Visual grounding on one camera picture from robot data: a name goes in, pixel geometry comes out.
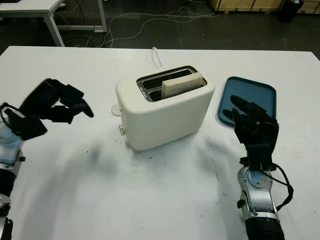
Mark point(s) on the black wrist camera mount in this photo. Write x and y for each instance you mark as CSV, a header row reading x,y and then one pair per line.
x,y
27,127
260,156

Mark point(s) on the cream white toaster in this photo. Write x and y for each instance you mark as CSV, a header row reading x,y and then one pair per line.
x,y
162,122

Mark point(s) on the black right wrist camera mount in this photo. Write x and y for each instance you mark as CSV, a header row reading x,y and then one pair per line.
x,y
260,156

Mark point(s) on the white bread slice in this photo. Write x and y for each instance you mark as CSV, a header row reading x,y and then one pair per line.
x,y
180,86

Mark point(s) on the blue plastic tray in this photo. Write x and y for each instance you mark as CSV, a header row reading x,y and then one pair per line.
x,y
260,92

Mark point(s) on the silver toaster dial knob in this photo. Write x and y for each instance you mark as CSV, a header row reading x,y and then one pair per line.
x,y
122,130

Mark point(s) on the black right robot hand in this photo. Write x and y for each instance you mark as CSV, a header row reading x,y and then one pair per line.
x,y
257,125

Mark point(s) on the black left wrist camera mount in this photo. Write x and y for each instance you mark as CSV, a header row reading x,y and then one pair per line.
x,y
27,127

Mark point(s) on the black waste bin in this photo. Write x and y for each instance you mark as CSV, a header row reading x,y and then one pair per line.
x,y
287,11

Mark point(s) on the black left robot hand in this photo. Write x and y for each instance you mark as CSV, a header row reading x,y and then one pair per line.
x,y
50,102

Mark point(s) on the white toaster lever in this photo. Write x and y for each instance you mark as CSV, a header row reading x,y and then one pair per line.
x,y
115,110

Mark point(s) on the white office desk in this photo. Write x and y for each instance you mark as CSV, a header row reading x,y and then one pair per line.
x,y
25,5

